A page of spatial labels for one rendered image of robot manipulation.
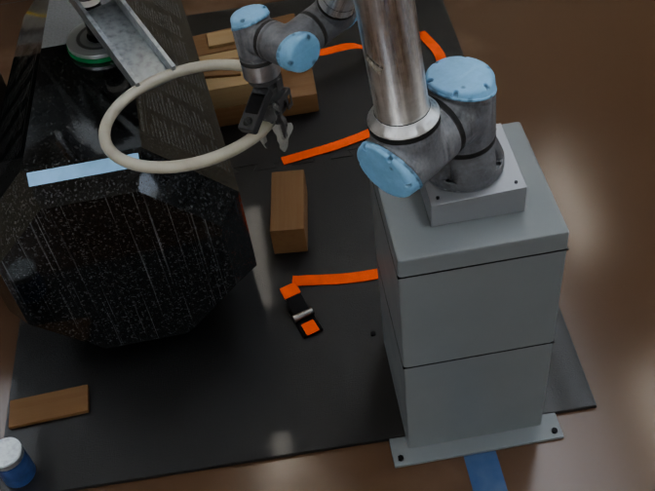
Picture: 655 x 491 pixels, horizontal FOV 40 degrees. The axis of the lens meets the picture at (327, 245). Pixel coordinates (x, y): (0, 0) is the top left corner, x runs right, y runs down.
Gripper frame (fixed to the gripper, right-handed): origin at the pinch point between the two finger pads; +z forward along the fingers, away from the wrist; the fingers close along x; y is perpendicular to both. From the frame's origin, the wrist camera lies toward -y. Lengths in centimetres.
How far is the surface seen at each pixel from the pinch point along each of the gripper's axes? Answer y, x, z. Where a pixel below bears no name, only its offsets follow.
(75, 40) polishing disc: 28, 86, -2
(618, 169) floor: 122, -61, 88
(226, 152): -13.9, 3.4, -8.2
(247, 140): -8.7, 0.7, -8.3
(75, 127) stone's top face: -3, 64, 4
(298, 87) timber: 113, 66, 68
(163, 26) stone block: 59, 78, 10
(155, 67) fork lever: 16.3, 46.0, -5.8
